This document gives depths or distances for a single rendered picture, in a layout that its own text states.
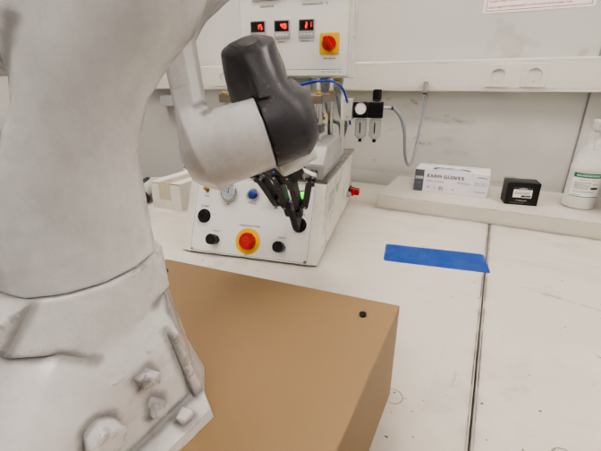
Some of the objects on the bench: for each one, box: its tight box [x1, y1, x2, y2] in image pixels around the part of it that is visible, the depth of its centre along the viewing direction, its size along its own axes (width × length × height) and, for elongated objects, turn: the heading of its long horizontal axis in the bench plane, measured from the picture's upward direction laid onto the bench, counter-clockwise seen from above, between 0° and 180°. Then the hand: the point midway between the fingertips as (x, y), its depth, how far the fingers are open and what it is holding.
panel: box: [189, 178, 317, 265], centre depth 86 cm, size 2×30×19 cm, turn 75°
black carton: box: [500, 177, 542, 207], centre depth 112 cm, size 6×9×7 cm
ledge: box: [377, 175, 601, 240], centre depth 116 cm, size 30×84×4 cm, turn 63°
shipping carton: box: [152, 170, 191, 211], centre depth 127 cm, size 19×13×9 cm
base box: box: [182, 154, 360, 266], centre depth 107 cm, size 54×38×17 cm
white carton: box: [413, 163, 491, 199], centre depth 125 cm, size 12×23×7 cm, turn 64°
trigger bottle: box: [561, 118, 601, 209], centre depth 105 cm, size 9×8×25 cm
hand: (294, 215), depth 79 cm, fingers closed
